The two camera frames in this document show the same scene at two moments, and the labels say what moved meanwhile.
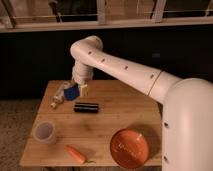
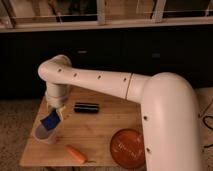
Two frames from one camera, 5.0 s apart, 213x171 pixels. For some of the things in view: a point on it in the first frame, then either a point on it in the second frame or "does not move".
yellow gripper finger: x=84 y=90 → x=59 y=112
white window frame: x=9 y=22 does not move
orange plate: x=129 y=148 does not move
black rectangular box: x=86 y=107 does not move
